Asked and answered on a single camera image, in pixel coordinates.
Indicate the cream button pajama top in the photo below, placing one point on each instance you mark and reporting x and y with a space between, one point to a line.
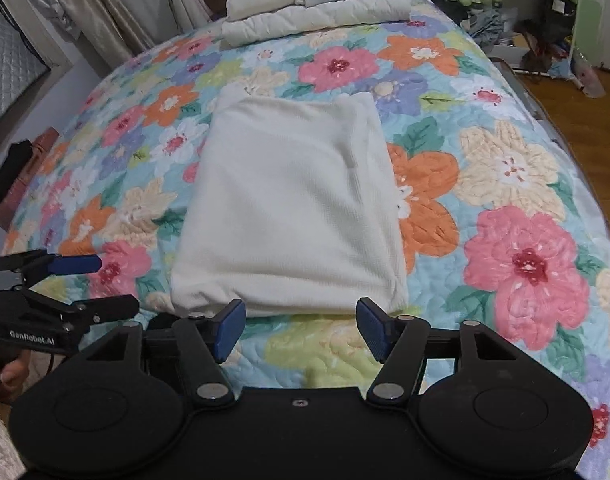
294 210

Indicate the red brown slatted crate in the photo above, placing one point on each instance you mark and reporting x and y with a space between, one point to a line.
41 145

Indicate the person's left hand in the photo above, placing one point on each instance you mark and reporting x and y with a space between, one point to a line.
14 374

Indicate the silver quilted window cover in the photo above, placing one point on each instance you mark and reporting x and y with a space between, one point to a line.
20 64

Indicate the cream quilted folded jacket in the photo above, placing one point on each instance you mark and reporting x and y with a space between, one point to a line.
293 20

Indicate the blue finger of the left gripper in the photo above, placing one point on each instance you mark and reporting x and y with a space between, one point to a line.
40 260
105 310

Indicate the white cabinet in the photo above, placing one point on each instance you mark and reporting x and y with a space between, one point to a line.
597 15

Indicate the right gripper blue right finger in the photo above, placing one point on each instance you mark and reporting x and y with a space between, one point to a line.
398 344

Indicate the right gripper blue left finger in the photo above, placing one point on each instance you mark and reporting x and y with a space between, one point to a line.
203 344

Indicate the black cloth on crate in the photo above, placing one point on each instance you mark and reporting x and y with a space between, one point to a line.
18 156

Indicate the beige curtain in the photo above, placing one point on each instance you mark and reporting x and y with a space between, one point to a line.
107 25

